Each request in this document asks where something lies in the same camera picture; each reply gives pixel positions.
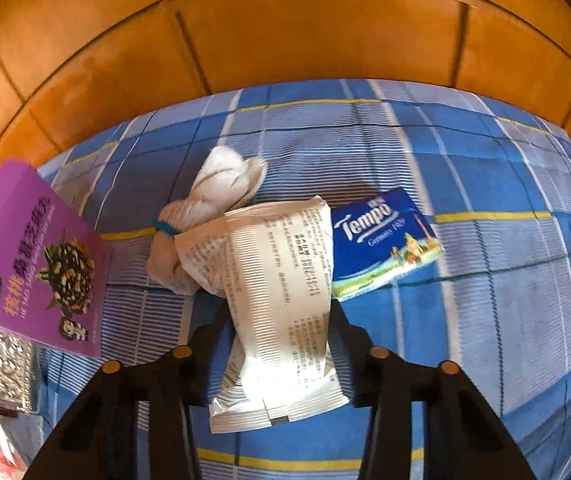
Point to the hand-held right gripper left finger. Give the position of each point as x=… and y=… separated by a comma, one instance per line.
x=205, y=360

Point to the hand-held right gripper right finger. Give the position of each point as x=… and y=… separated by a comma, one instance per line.
x=348, y=360

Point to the white printed wipes packet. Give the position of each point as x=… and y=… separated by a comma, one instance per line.
x=275, y=285

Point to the blue tissue packet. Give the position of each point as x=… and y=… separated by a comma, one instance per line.
x=380, y=245

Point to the blue plaid bed sheet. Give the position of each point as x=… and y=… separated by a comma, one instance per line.
x=465, y=285

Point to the white cloth bundle blue band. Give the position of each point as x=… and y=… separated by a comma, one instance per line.
x=215, y=190

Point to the purple cardboard box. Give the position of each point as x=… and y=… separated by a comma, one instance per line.
x=30, y=260

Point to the wooden wardrobe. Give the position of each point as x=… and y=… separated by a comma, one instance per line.
x=290, y=25

